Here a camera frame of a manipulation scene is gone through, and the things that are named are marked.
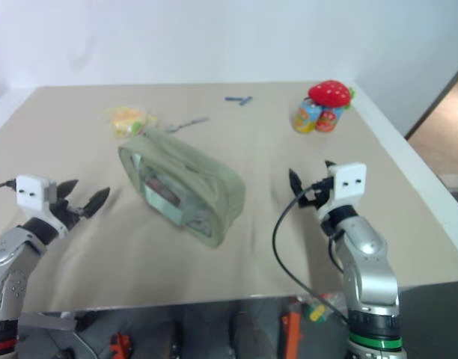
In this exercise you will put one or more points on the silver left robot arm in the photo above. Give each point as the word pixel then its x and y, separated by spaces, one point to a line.
pixel 12 261

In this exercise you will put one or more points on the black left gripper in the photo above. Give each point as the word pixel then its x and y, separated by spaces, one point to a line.
pixel 66 213

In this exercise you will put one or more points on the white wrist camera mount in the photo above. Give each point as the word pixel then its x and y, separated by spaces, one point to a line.
pixel 31 194
pixel 348 183

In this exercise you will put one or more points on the tall orange clamp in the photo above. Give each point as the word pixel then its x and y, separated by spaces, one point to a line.
pixel 292 329

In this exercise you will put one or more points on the colourful toy cans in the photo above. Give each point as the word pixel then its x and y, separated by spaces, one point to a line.
pixel 305 117

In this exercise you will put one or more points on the beige tablecloth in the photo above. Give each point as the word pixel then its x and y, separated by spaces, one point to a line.
pixel 102 261

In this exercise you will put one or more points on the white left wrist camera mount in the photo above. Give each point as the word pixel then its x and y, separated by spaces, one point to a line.
pixel 31 194

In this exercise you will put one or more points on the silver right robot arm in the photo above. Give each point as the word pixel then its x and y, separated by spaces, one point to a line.
pixel 367 269

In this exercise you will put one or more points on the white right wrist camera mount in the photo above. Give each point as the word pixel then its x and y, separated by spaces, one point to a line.
pixel 348 183

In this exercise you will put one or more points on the yellow snack packet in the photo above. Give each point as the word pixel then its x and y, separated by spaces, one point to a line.
pixel 126 119

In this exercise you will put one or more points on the red printed can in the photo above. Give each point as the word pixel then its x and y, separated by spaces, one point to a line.
pixel 329 119

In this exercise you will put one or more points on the long blue tape strip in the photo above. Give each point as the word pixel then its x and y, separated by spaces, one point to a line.
pixel 233 99

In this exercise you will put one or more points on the small orange clamp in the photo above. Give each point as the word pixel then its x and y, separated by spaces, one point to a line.
pixel 120 344

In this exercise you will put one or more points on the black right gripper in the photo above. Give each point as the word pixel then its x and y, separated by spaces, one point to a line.
pixel 320 194

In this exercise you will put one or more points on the colourful plastic packet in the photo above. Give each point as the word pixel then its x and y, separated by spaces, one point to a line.
pixel 319 308

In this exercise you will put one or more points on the red strawberry plush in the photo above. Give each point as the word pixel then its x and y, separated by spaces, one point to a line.
pixel 330 91

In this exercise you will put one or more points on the green zippered pouch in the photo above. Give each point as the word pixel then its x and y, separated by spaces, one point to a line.
pixel 199 179

